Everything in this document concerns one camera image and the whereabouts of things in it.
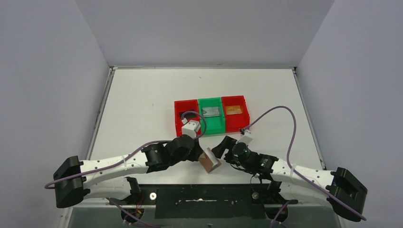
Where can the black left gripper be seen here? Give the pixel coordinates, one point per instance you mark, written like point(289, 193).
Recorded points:
point(195, 150)

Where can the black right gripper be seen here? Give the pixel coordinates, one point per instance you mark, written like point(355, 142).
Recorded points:
point(227, 143)

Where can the brown leather card holder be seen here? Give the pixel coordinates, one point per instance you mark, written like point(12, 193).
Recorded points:
point(208, 160)

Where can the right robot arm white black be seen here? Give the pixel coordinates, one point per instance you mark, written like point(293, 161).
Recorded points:
point(339, 190)

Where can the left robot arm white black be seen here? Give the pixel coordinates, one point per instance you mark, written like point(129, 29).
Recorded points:
point(76, 180)

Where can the black card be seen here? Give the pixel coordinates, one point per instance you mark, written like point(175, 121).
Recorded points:
point(184, 115)

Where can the silver grey card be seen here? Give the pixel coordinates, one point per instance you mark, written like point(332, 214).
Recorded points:
point(210, 111)

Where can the orange gold card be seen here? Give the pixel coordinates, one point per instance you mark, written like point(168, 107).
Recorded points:
point(233, 109)

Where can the right red bin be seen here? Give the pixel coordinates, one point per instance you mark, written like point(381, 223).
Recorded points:
point(233, 123)

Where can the red bin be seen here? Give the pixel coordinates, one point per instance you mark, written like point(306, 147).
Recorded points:
point(181, 106)
point(233, 123)

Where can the left red bin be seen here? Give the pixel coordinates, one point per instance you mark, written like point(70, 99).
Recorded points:
point(181, 106)

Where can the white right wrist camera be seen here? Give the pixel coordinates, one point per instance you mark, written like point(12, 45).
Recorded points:
point(246, 137)

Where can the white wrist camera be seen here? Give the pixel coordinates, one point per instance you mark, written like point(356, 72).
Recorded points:
point(246, 137)
point(190, 127)

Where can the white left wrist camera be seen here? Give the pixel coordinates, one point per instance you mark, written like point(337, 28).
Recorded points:
point(190, 127)

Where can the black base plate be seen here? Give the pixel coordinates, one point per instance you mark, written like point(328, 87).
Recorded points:
point(207, 201)

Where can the aluminium frame rail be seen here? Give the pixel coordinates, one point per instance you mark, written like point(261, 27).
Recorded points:
point(131, 191)

